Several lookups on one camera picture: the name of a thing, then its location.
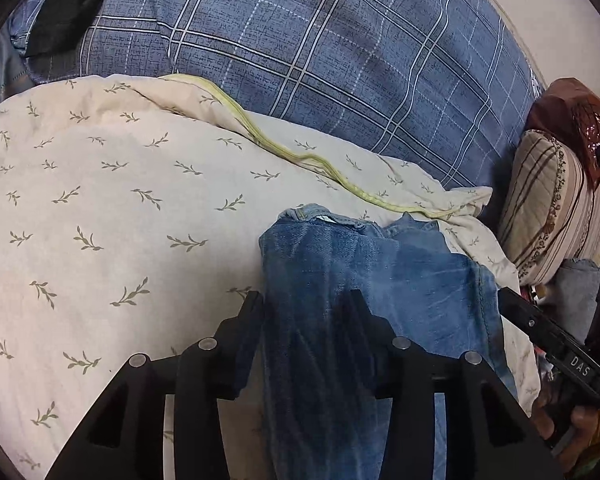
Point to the shiny brown plastic bag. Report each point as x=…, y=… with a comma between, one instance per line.
x=560, y=105

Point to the blue plaid pillow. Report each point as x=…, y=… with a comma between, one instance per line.
x=330, y=50

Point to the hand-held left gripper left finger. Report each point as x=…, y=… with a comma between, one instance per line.
x=240, y=342

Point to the person's right hand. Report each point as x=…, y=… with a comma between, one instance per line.
x=547, y=422

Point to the blue denim pants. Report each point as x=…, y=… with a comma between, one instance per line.
x=320, y=285

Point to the light blue cloth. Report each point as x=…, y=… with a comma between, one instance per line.
x=15, y=35

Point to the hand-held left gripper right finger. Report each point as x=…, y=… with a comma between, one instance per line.
x=366, y=342

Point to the striped beige pillow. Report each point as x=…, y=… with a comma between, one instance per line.
x=545, y=210

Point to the cream leaf-print quilt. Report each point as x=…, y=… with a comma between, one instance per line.
x=105, y=185

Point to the black cloth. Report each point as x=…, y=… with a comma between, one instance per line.
x=65, y=15

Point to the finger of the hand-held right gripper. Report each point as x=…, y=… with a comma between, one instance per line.
x=525, y=317

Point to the grey cloth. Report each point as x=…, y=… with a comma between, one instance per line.
x=572, y=290

